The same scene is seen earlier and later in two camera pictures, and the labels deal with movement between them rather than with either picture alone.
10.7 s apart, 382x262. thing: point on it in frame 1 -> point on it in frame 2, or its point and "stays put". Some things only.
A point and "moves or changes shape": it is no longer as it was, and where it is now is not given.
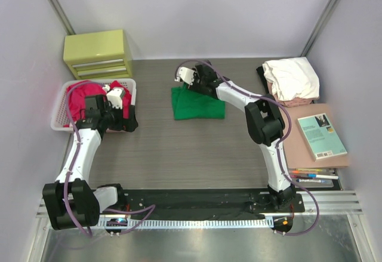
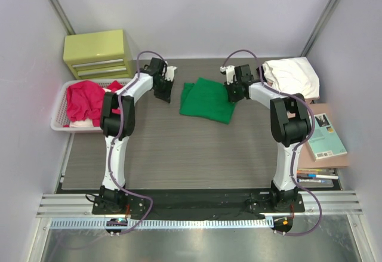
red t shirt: (77, 91) stays put
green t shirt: (188, 104) moves or changes shape
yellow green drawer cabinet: (97, 55) stays put
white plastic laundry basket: (60, 116) stays put
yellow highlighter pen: (310, 169) stays put
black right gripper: (194, 88) -> (232, 98)
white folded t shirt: (292, 79) stays put
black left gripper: (128, 125) -> (166, 96)
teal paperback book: (321, 137) stays put
